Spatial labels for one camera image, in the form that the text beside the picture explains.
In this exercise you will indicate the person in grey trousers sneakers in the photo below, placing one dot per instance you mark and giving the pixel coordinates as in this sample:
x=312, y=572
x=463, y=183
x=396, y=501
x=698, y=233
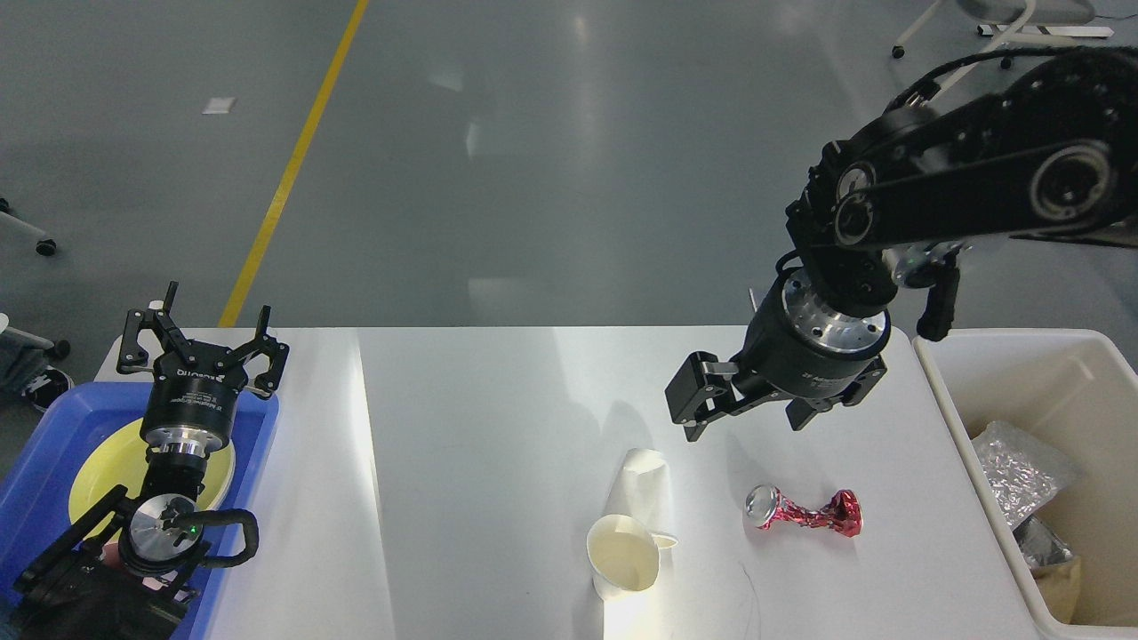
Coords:
x=27, y=374

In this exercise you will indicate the office chair wheel base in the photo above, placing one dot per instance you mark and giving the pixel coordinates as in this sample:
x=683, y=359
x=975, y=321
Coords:
x=54, y=350

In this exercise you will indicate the yellow plastic plate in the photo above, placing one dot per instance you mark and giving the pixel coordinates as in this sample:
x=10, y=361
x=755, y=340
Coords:
x=120, y=459

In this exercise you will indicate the blue plastic tray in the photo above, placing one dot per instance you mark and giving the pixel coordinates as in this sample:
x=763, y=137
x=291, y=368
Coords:
x=34, y=510

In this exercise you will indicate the white paper cup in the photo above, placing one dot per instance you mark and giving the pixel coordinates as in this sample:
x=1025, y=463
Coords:
x=641, y=489
x=624, y=557

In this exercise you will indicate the pink mug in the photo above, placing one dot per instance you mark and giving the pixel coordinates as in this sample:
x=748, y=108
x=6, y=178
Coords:
x=111, y=556

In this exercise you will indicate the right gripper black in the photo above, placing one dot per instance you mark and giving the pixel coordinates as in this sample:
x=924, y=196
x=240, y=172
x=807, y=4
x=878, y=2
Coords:
x=796, y=344

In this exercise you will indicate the white rolling chair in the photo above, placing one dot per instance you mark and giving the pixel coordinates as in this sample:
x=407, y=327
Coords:
x=1027, y=29

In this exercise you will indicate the crushed red soda can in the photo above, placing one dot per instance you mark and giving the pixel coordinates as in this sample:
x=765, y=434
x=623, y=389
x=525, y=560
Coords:
x=767, y=504

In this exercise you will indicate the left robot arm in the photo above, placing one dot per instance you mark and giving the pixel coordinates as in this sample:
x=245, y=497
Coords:
x=122, y=570

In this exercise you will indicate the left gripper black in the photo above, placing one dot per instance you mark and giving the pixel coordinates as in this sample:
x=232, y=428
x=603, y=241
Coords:
x=191, y=400

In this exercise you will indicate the foil tray with paper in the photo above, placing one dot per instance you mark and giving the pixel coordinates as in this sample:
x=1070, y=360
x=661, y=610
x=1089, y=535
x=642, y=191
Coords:
x=1040, y=546

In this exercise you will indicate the white plastic bin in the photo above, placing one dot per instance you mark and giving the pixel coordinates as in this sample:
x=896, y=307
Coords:
x=1073, y=390

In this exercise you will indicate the brown paper bag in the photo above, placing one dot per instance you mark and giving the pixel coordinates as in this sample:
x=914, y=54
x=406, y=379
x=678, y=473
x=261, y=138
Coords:
x=1060, y=586

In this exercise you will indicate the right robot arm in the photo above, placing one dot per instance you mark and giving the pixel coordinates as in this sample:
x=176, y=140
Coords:
x=1037, y=142

